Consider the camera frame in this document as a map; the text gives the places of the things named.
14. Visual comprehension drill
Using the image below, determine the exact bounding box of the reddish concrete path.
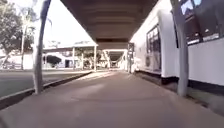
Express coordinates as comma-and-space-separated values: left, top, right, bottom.
0, 70, 224, 128

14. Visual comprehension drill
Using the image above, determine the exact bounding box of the walkway canopy roof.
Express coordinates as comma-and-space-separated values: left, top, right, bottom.
59, 0, 162, 63

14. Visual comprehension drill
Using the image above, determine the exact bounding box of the white roofed shelter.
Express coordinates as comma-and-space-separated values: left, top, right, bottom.
42, 41, 100, 73

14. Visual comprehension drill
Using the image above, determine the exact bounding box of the grey canopy pole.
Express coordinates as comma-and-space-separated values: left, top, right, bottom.
32, 0, 53, 95
169, 0, 190, 98

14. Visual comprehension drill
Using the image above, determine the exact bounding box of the white building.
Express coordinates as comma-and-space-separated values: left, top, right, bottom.
124, 0, 224, 96

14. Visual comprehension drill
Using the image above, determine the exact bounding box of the dark kerb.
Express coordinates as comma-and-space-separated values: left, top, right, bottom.
0, 70, 95, 111

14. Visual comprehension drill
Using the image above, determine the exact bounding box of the tree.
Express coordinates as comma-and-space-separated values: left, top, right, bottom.
0, 0, 38, 71

